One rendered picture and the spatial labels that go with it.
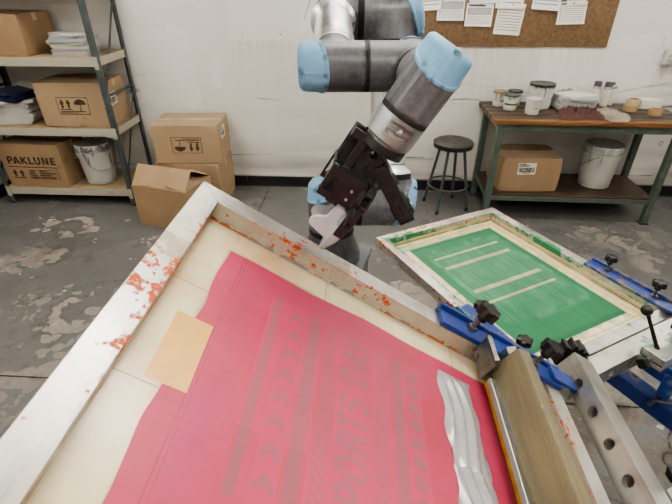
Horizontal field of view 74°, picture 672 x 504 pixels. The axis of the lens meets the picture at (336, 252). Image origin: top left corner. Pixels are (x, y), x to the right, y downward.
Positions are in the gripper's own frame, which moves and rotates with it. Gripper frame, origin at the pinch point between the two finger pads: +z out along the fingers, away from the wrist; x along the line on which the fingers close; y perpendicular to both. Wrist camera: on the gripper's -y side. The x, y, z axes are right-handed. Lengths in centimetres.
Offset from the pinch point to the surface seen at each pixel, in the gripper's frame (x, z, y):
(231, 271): 11.7, 5.7, 12.3
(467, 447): 23.6, 5.3, -29.5
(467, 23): -350, -50, -72
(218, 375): 29.9, 5.7, 8.7
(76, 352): 37.1, 2.2, 22.2
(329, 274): 1.9, 4.1, -3.0
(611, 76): -353, -83, -202
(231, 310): 19.2, 5.7, 10.1
